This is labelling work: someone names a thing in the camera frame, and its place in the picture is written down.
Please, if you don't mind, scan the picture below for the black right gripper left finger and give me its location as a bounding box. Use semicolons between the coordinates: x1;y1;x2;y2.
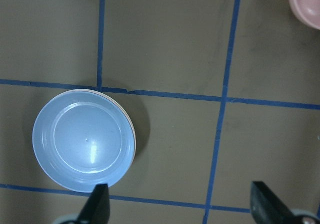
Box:
77;184;110;224

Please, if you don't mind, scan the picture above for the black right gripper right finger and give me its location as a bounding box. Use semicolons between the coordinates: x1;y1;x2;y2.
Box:
250;181;300;224

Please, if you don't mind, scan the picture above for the blue plate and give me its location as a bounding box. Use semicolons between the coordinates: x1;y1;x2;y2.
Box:
32;90;133;193

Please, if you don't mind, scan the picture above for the pink plate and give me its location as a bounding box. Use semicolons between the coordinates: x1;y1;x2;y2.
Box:
70;89;136;164

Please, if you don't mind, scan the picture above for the pink bowl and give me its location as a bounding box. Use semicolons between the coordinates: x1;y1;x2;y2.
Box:
289;0;320;30

